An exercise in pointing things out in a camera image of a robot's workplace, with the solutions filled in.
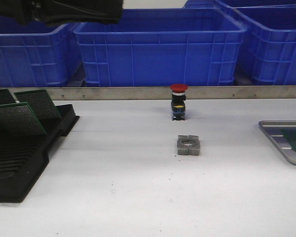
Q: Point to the blue plastic crate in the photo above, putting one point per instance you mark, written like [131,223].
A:
[36,55]
[235,3]
[268,52]
[161,47]

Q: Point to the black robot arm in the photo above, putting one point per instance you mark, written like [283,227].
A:
[57,12]

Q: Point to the green perforated circuit board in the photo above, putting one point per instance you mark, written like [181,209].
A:
[6,97]
[19,119]
[40,102]

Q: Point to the red emergency stop button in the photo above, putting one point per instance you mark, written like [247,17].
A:
[178,101]

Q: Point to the silver metal tray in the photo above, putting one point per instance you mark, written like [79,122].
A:
[272,130]

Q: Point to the black slotted board rack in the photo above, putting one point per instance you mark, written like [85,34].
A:
[24,158]

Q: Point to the grey metal slotted nut block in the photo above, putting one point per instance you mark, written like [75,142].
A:
[188,145]

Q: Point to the blue plastic crate rear right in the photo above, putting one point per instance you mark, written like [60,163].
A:
[235,3]

